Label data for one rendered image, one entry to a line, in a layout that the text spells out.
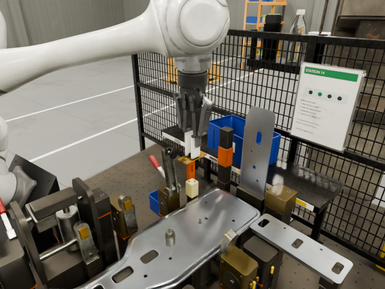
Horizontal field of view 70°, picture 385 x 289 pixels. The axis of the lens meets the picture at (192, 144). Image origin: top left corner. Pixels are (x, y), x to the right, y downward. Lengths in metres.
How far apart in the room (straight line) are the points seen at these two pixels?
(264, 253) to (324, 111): 0.58
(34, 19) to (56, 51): 11.65
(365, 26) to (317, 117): 1.56
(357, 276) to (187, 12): 1.18
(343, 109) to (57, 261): 1.07
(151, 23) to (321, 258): 0.76
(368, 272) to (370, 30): 1.84
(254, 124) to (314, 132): 0.31
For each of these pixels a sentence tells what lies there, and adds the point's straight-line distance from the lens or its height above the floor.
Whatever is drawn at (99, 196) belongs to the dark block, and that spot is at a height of 1.12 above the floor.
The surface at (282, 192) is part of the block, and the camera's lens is 1.03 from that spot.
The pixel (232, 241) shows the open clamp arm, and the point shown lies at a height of 1.10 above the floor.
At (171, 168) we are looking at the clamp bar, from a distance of 0.97.
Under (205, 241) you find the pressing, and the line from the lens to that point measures 0.90.
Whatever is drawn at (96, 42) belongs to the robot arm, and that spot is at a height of 1.58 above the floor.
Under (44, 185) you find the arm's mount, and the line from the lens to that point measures 1.33.
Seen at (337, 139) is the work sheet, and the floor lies 1.19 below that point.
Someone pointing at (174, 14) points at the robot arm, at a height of 1.63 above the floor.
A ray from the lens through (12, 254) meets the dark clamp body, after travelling 0.88.
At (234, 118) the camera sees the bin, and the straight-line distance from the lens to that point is 1.39.
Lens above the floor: 1.64
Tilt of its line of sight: 27 degrees down
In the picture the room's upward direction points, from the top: straight up
